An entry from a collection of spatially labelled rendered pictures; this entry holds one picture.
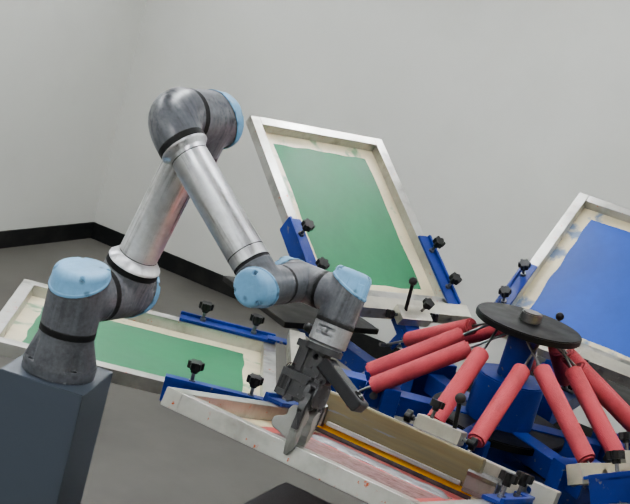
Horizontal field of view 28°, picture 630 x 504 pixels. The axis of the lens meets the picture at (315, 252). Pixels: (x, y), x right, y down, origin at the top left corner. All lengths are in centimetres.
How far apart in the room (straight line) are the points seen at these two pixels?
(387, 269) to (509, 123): 290
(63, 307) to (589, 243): 262
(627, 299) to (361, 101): 324
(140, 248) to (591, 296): 227
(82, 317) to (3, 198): 511
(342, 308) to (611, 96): 471
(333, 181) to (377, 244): 29
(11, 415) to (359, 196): 217
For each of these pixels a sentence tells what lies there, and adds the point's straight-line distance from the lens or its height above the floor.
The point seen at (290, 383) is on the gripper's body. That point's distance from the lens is 236.
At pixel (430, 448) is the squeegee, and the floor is 116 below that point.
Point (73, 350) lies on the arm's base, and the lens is 257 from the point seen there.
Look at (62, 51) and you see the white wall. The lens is 765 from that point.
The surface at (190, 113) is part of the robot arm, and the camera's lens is 240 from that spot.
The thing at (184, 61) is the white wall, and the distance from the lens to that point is 801.
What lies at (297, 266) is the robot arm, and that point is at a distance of 236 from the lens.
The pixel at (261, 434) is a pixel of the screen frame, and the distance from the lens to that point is 239.
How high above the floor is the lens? 214
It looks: 13 degrees down
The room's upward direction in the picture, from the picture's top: 16 degrees clockwise
